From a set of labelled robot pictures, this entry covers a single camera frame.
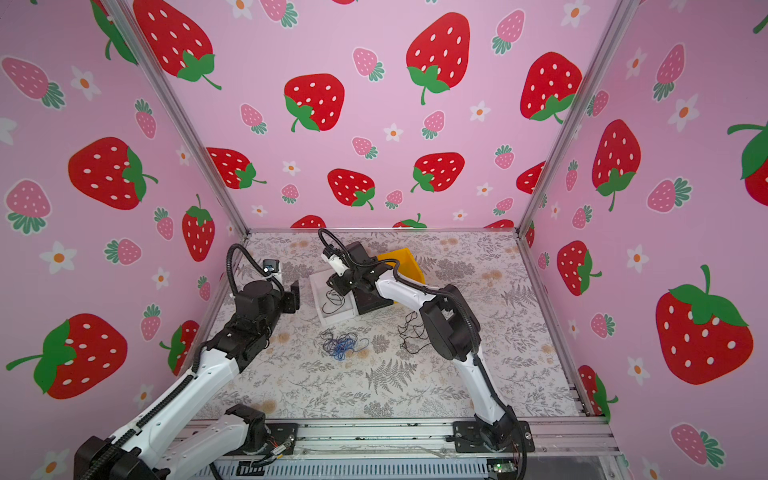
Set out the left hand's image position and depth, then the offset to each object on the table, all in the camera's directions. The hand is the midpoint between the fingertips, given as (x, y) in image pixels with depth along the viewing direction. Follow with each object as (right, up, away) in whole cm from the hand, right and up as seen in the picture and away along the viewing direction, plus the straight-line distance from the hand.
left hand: (284, 280), depth 80 cm
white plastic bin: (+9, -10, +18) cm, 23 cm away
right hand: (+9, 0, +14) cm, 17 cm away
